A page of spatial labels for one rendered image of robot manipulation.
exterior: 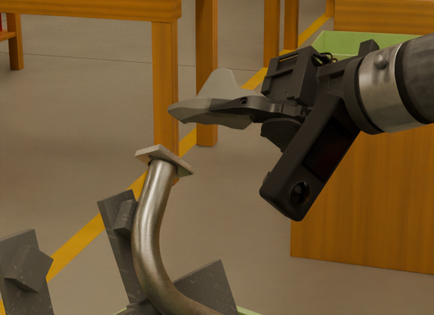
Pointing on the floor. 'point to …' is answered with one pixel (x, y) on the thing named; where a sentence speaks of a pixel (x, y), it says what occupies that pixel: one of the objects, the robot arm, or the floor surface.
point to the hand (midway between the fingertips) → (214, 153)
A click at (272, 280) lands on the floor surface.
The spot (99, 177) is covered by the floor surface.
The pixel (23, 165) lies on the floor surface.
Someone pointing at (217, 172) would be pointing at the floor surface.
